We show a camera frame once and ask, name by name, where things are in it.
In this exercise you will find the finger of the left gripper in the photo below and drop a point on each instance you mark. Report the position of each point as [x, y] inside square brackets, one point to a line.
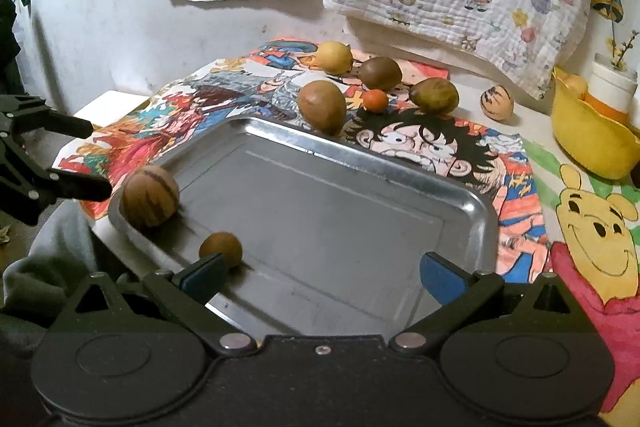
[56, 122]
[81, 186]

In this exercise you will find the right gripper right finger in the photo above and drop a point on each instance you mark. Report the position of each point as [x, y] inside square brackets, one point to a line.
[464, 298]

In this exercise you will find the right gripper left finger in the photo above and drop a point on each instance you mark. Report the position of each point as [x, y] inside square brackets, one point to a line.
[182, 297]

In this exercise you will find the small brown round fruit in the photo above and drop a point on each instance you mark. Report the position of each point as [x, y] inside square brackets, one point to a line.
[224, 243]

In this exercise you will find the striped brown round fruit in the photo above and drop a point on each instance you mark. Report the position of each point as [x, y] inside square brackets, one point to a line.
[150, 196]

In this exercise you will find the striped pale melon fruit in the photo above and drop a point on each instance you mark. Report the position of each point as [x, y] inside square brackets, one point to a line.
[496, 103]

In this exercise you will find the olive green oval fruit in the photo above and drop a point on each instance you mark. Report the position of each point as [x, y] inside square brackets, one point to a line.
[434, 96]

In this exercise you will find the small orange tangerine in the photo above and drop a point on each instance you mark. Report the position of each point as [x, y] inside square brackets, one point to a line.
[375, 101]

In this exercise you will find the large brown oval fruit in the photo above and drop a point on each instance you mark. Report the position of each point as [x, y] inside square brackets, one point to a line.
[323, 106]

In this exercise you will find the dark brown kiwi fruit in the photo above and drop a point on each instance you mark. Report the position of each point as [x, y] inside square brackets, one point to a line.
[382, 73]

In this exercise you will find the yellow lemon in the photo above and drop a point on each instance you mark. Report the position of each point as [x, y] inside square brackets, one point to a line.
[334, 57]

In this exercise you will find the white paper sheet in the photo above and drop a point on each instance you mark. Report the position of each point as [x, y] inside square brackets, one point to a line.
[110, 106]

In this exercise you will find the grey cloth garment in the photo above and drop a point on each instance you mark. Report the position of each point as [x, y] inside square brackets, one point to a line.
[37, 287]

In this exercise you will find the metal baking tray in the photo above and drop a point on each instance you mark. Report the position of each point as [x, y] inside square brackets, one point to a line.
[332, 235]

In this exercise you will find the Winnie the Pooh drawing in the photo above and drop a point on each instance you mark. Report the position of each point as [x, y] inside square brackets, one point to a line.
[593, 227]

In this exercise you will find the anime comic poster mat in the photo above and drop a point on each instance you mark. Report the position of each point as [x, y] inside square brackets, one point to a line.
[266, 83]

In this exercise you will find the yellow plastic bowl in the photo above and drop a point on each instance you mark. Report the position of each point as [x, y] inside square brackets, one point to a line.
[602, 146]

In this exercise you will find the yellow fruit in bowl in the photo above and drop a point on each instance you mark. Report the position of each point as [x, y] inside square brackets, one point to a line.
[577, 85]

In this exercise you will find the white orange jar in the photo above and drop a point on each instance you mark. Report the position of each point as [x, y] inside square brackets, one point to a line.
[610, 89]

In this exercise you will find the dried flower twig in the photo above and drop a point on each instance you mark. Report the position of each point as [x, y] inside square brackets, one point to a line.
[619, 48]

